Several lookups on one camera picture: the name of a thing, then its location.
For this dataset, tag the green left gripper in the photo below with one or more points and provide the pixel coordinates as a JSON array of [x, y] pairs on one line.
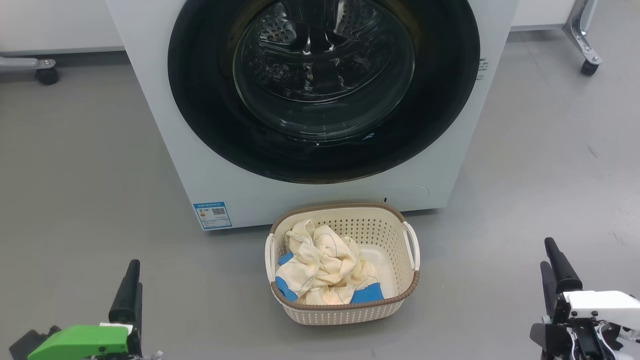
[[80, 342]]

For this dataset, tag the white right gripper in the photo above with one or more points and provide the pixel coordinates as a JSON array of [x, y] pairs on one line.
[[600, 305]]

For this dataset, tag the washing machine door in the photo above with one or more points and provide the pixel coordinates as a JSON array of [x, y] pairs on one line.
[[210, 100]]

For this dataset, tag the white front-load washing machine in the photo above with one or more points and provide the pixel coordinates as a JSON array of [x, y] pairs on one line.
[[165, 150]]

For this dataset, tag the blue energy label sticker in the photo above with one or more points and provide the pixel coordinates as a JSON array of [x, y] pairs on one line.
[[212, 215]]

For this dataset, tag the cream perforated basket brown rim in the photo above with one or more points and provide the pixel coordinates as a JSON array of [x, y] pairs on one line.
[[385, 235]]

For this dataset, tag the grey metal leg black caster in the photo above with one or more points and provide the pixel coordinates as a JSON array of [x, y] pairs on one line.
[[47, 75], [582, 40]]

